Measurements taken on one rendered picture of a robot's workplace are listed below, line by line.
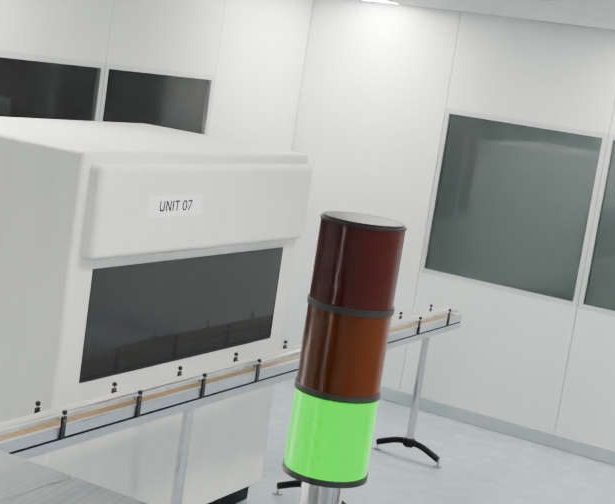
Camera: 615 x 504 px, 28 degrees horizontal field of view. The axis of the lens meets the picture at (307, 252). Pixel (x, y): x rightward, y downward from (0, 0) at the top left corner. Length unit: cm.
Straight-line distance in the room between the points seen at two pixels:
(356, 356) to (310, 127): 908
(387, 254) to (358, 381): 7
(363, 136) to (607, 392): 261
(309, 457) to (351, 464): 2
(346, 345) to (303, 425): 5
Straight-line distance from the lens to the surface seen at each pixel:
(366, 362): 71
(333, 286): 70
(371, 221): 71
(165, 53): 827
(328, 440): 72
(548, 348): 910
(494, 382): 927
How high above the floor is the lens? 243
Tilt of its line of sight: 9 degrees down
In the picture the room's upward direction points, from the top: 8 degrees clockwise
